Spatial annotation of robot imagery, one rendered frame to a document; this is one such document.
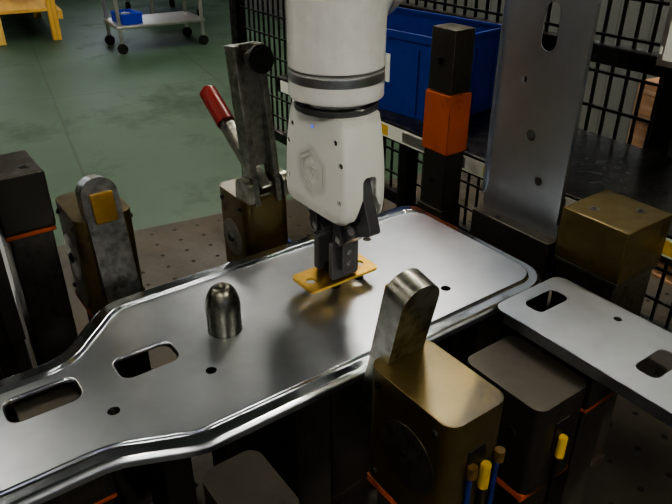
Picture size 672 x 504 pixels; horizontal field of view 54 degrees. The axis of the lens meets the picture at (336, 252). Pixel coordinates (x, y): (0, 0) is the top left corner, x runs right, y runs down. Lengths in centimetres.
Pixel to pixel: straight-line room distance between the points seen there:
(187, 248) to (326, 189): 83
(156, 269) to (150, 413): 81
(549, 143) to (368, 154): 27
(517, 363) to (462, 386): 14
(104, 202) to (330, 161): 24
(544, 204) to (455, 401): 38
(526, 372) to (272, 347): 23
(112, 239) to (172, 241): 73
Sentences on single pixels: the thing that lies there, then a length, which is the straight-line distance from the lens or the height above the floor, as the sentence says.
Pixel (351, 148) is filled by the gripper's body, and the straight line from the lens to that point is 56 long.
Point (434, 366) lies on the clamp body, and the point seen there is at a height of 105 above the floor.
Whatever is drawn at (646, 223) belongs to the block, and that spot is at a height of 106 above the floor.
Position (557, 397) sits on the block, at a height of 98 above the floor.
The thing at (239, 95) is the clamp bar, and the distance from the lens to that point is 72.
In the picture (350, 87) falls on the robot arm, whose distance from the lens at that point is 56.
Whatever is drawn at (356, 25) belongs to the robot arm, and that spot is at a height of 126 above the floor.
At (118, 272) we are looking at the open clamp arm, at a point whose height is 101.
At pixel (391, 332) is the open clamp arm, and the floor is 108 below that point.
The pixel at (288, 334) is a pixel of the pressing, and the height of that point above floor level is 100.
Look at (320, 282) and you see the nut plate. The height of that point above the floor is 102.
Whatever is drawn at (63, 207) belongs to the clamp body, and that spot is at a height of 107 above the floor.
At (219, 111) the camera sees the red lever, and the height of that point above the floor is 113.
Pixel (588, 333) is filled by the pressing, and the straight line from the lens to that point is 66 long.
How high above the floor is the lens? 136
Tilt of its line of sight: 29 degrees down
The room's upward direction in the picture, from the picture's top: straight up
